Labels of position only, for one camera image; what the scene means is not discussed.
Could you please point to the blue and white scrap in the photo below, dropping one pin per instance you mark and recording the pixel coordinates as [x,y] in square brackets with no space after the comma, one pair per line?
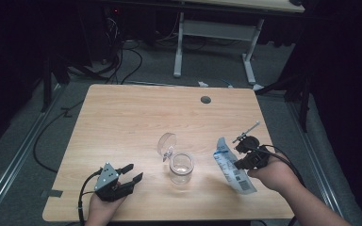
[228,84]

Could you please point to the light desk with white frame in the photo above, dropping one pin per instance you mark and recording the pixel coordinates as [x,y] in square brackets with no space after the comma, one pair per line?
[217,29]

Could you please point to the dark round table grommet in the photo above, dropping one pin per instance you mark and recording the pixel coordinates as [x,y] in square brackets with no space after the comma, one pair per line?
[205,100]

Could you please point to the metal floor rail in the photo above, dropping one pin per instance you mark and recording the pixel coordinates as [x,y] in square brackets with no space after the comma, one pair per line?
[319,172]
[17,157]

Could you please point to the black metal stand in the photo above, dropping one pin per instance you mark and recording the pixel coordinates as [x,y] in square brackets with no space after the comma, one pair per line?
[304,103]
[47,81]

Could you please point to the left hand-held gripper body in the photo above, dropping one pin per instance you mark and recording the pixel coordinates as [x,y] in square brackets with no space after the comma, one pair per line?
[110,191]

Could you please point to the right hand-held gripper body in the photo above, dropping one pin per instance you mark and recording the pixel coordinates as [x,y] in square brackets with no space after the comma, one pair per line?
[256,158]

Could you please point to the glass jar with hinged lid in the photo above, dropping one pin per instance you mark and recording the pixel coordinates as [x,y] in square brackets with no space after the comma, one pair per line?
[182,171]

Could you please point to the person's right hand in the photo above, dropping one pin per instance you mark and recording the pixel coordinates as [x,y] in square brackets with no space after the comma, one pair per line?
[275,175]

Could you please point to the white paper scrap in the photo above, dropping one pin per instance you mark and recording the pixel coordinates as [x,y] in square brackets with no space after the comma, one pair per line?
[202,83]

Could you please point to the person's left hand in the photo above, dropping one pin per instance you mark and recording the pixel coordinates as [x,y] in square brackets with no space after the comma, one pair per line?
[102,212]

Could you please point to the grey tape strip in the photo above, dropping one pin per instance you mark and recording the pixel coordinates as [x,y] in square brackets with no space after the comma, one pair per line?
[52,193]

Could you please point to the white and blue pouch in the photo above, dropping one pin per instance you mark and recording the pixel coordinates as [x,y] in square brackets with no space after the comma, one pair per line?
[229,169]

